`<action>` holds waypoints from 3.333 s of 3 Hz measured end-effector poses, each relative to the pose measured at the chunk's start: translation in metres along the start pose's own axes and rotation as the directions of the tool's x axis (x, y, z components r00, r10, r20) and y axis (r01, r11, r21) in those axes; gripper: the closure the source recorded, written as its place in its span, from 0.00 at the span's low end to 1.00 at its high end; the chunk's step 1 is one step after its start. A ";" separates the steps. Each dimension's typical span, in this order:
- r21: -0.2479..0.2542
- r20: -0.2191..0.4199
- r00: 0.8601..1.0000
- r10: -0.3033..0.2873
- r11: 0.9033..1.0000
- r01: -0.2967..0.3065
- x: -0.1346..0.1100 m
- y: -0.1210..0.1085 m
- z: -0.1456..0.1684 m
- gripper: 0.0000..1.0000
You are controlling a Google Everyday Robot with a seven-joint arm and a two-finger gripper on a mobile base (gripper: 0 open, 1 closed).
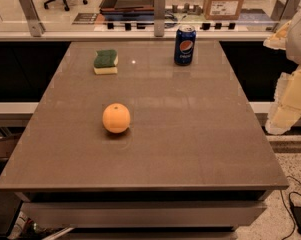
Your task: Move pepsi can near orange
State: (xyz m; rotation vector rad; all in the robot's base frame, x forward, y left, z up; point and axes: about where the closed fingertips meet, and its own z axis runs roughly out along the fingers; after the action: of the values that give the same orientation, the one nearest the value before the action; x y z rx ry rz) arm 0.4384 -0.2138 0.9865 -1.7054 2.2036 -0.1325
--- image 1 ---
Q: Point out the cardboard box with label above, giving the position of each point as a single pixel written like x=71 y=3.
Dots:
x=222 y=9

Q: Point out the right metal glass bracket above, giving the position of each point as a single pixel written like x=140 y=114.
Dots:
x=283 y=11

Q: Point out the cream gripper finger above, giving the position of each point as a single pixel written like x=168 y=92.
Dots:
x=278 y=40
x=285 y=111

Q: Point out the grey tray on cart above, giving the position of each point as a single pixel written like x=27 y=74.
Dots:
x=130 y=0

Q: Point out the blue pepsi can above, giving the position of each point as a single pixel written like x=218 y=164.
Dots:
x=184 y=45

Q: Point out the left metal glass bracket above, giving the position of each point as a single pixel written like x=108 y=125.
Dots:
x=35 y=26

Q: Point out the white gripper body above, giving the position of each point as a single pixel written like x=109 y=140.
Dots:
x=300 y=37

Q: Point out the middle metal glass bracket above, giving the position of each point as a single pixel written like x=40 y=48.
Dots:
x=159 y=18

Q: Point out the orange fruit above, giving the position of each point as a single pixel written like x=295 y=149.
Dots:
x=116 y=118

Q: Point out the metal glass bracket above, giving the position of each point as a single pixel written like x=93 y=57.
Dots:
x=283 y=11
x=159 y=18
x=35 y=26

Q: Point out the green yellow sponge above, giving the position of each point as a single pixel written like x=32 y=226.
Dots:
x=106 y=62

